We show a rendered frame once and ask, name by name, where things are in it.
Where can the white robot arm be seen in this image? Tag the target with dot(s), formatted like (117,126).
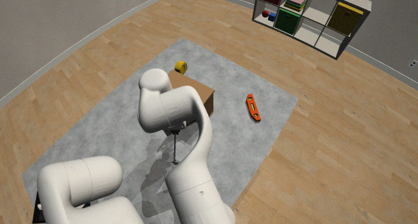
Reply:
(65,187)

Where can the orange spirit level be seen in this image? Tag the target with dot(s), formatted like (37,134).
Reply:
(254,113)

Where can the brown wooden cabinet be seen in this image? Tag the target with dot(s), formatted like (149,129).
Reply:
(206,93)

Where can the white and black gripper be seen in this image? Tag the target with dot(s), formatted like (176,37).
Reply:
(178,127)

